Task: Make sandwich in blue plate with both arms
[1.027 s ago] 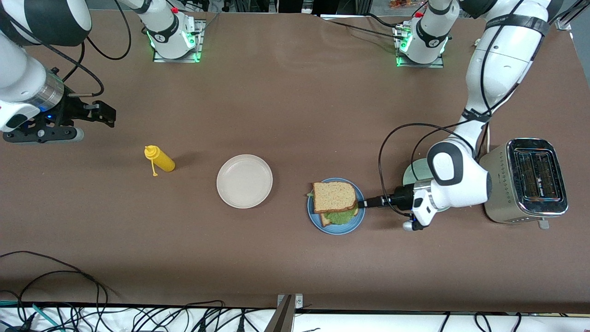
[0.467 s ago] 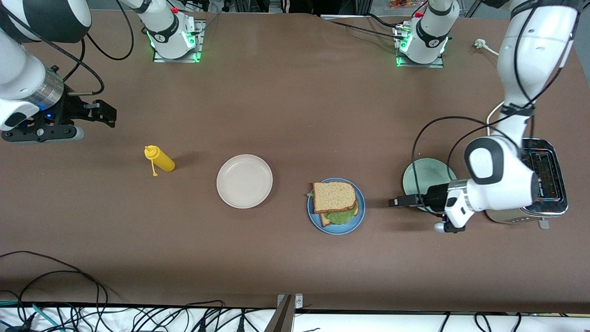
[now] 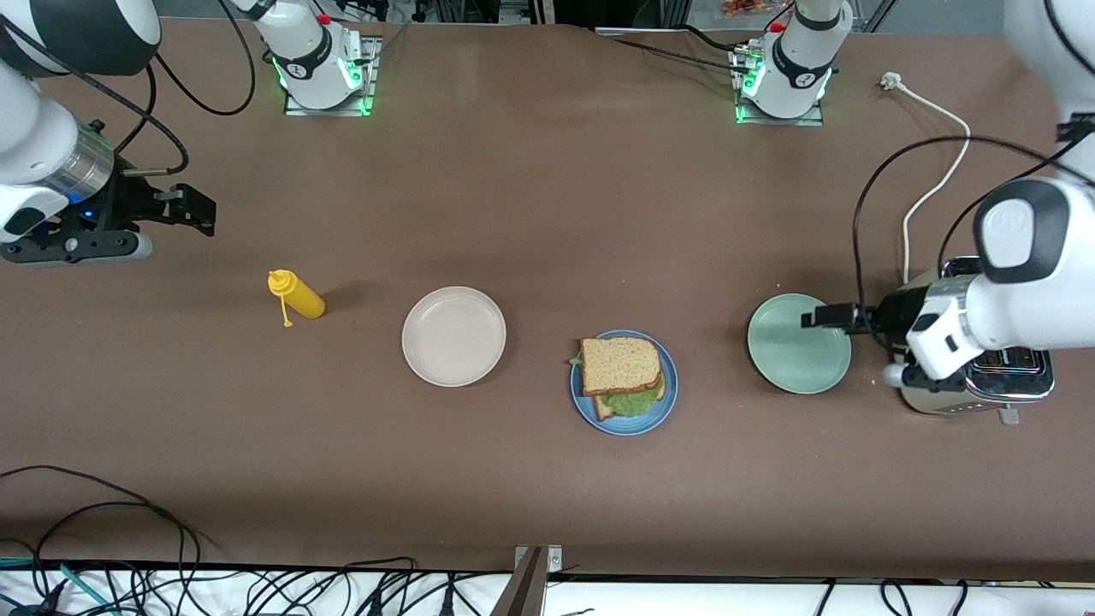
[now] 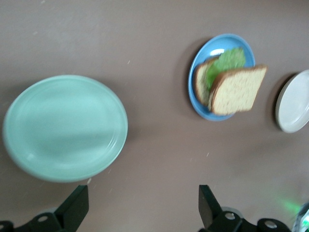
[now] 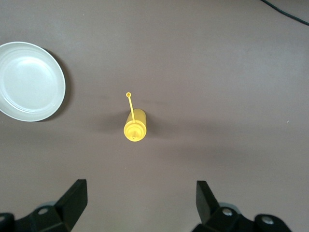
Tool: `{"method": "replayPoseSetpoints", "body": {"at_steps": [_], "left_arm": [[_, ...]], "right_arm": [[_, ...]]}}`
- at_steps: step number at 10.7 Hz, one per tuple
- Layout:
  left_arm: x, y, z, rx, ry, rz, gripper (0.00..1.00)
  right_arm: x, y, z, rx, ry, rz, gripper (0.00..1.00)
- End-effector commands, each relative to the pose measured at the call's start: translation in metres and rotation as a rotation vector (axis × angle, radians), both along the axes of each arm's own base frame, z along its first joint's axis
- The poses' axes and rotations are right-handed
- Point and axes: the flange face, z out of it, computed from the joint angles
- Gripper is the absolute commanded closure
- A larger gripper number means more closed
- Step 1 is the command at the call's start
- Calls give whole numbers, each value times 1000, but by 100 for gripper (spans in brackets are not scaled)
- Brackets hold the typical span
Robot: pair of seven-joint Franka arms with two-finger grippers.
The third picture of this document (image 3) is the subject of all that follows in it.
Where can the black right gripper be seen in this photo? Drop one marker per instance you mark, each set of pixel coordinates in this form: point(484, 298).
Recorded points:
point(128, 206)

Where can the green lettuce leaf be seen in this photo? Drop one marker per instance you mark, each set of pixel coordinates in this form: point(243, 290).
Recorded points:
point(633, 402)

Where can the green plate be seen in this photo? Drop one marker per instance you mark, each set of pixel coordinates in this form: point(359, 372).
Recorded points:
point(787, 359)

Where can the orange snack packet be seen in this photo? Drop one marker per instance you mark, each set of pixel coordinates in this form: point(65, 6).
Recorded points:
point(751, 7)

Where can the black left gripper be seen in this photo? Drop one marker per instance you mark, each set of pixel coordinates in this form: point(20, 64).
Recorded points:
point(891, 314)

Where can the silver metal table bracket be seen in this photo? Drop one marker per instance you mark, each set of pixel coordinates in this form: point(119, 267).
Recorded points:
point(537, 560)

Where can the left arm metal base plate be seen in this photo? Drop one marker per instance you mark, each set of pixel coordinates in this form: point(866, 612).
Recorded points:
point(817, 118)

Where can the brown bread slice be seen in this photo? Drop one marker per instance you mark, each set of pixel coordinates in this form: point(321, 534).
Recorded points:
point(620, 364)
point(603, 409)

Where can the yellow squeeze bottle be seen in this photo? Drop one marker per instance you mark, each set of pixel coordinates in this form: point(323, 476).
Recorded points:
point(304, 299)

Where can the blue plate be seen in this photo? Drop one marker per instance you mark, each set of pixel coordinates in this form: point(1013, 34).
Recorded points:
point(642, 426)

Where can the beige chrome toaster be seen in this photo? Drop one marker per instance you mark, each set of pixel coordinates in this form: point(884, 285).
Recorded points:
point(1009, 385)

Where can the white plate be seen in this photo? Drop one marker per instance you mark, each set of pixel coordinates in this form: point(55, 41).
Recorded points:
point(453, 337)

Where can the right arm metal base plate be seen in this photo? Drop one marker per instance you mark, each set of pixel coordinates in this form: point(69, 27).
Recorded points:
point(372, 77)

